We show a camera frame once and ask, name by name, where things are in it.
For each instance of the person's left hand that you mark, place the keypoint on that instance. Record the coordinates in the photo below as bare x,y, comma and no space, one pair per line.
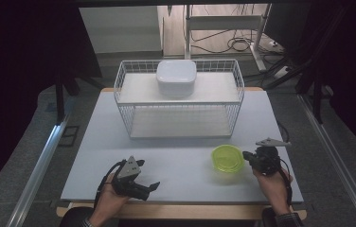
110,201

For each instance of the silver metal rail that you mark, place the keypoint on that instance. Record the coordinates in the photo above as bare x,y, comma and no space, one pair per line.
337,160
37,171

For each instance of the green translucent bowl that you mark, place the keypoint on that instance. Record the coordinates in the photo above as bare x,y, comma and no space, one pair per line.
227,158

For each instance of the person's right hand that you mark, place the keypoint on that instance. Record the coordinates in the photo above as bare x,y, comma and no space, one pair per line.
274,189

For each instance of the white metal desk frame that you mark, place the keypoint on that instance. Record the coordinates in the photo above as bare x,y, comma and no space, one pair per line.
223,23

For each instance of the black metal stand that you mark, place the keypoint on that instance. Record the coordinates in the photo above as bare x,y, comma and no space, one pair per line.
316,91
61,94

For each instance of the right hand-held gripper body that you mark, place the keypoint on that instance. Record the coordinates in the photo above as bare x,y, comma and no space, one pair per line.
267,157

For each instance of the white power strip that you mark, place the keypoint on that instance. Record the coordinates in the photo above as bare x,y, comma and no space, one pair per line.
281,72

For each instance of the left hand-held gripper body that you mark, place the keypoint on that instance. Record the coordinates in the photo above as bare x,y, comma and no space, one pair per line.
128,179

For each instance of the white square bowl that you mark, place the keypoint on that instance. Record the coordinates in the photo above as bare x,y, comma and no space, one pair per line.
176,77

